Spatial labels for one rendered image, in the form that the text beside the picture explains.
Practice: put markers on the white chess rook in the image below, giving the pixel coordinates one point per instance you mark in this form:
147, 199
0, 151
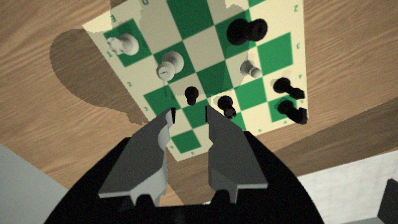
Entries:
126, 43

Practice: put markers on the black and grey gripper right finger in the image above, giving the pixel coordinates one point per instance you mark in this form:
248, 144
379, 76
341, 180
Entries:
254, 176

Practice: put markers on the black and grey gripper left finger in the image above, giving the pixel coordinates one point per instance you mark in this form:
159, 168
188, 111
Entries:
135, 166

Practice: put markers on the white pawn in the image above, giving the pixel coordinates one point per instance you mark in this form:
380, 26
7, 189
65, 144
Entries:
248, 68

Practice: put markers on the green and cream chessboard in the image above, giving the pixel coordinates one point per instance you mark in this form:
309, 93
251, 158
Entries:
197, 29

